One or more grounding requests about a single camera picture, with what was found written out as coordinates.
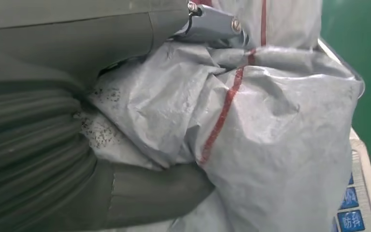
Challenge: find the grey courier bag red stripe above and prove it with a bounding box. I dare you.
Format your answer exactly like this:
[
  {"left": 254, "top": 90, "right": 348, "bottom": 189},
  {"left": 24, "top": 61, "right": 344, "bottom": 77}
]
[{"left": 73, "top": 0, "right": 365, "bottom": 232}]

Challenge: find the green conveyor belt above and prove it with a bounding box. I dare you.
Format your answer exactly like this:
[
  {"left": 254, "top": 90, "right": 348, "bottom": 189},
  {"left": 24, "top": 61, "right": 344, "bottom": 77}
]
[{"left": 319, "top": 0, "right": 371, "bottom": 218}]

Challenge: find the white electronic scale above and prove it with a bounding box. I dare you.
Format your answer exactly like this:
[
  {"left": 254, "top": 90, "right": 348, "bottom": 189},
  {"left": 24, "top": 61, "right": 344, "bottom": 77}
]
[{"left": 331, "top": 128, "right": 371, "bottom": 232}]

